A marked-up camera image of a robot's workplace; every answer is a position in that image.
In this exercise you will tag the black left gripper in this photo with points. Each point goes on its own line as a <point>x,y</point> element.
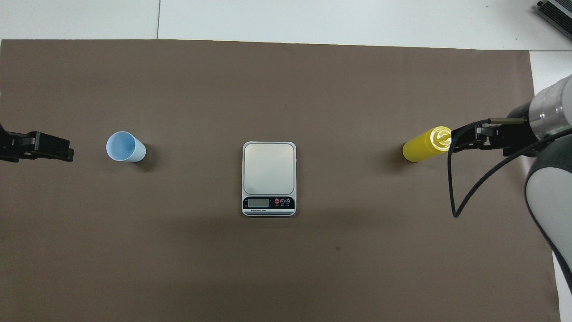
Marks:
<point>13,145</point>

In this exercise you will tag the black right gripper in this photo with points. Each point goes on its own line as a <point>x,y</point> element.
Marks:
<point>518,134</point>

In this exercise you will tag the yellow squeeze bottle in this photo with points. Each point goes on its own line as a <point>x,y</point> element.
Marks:
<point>420,150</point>

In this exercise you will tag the light blue plastic cup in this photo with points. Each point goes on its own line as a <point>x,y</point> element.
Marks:
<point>123,146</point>

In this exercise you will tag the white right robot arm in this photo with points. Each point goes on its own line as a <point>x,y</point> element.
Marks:
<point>547,192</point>

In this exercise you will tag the silver digital kitchen scale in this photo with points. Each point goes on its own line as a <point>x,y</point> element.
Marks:
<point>268,167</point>

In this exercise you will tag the grey metal device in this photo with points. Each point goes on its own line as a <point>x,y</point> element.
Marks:
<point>558,13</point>

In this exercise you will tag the brown table mat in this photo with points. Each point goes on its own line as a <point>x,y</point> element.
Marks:
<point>268,268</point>

